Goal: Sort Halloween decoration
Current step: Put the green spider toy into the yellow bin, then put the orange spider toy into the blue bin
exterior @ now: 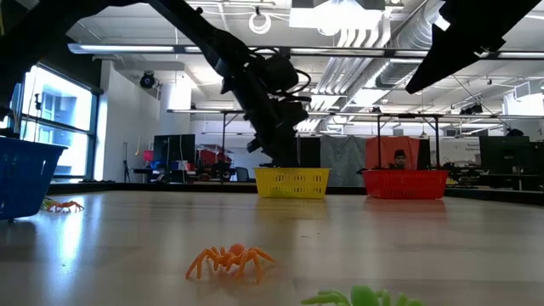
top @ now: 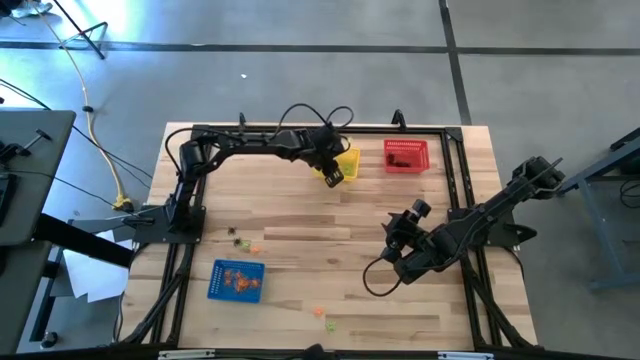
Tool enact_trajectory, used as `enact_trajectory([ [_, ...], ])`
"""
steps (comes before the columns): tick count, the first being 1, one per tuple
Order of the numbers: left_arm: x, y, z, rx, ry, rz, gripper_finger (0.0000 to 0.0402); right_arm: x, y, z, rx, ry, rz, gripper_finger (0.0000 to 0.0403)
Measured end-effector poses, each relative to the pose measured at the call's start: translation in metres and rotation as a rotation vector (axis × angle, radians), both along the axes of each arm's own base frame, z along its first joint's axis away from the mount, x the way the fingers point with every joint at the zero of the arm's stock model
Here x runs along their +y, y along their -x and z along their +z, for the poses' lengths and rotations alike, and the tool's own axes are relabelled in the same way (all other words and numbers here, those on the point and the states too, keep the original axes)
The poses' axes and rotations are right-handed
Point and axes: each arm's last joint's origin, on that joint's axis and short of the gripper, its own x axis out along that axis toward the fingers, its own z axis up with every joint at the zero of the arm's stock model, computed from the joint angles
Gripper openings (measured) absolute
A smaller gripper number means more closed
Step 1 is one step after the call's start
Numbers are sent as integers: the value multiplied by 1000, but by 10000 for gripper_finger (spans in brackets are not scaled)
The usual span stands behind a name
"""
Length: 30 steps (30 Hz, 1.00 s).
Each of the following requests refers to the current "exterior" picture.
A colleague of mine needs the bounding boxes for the orange plastic spider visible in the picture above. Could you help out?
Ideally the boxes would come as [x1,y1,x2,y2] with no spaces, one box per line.
[46,200,85,213]
[184,242,278,285]

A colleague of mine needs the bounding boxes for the white cable coil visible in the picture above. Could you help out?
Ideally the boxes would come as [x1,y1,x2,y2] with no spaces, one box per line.
[248,11,273,36]

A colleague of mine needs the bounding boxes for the silver ventilation duct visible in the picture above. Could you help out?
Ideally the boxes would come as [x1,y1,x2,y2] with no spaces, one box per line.
[359,0,451,88]

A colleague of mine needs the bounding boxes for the red plastic basket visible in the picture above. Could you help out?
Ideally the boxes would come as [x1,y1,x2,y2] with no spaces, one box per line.
[362,168,451,201]

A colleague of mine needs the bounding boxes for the yellow plastic basket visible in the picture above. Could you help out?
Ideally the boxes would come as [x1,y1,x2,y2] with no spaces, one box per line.
[253,167,332,200]

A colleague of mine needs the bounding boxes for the black spotlight cluster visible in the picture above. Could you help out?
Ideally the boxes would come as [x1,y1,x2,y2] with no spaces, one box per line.
[459,103,485,116]

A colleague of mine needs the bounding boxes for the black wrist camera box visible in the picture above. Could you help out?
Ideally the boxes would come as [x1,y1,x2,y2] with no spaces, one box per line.
[262,54,300,94]

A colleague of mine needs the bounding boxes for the black rig frame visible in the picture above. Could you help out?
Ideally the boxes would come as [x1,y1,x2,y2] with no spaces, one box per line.
[166,108,286,184]
[373,112,445,171]

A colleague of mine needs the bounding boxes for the blue plastic basket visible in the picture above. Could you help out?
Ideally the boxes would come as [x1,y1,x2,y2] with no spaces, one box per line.
[0,135,70,223]

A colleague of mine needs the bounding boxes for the orange cloth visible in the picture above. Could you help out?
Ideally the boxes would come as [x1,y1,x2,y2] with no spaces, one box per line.
[365,135,422,172]

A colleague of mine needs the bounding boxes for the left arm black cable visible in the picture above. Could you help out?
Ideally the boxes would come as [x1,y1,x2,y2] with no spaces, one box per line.
[250,46,314,103]

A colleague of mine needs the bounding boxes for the large window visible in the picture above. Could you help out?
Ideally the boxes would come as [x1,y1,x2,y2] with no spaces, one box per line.
[16,63,101,182]

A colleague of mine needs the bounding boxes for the black ceiling spotlight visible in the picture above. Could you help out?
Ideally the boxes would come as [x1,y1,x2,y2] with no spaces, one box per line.
[139,71,157,90]

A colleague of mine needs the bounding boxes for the black panel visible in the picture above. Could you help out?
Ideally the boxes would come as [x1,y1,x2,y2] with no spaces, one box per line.
[297,135,322,169]

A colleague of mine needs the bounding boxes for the long LED light bar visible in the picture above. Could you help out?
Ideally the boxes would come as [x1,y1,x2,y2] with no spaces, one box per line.
[67,42,544,60]

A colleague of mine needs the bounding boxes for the black monitor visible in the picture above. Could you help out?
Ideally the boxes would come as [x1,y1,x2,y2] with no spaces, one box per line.
[152,133,197,172]
[479,135,532,170]

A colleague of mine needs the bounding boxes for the white ceiling fixture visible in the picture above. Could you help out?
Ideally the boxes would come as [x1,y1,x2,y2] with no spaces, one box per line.
[288,0,392,48]

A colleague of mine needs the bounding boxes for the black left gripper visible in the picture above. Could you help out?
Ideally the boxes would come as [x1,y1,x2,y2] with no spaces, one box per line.
[214,53,311,167]

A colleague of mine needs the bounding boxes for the grey curtain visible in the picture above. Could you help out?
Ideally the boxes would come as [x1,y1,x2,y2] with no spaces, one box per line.
[320,134,367,188]

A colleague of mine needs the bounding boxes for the thin black stand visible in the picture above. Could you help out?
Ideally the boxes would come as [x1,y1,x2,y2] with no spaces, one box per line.
[122,142,131,184]

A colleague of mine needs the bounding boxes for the person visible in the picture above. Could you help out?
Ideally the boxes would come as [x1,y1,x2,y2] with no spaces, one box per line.
[388,148,411,171]

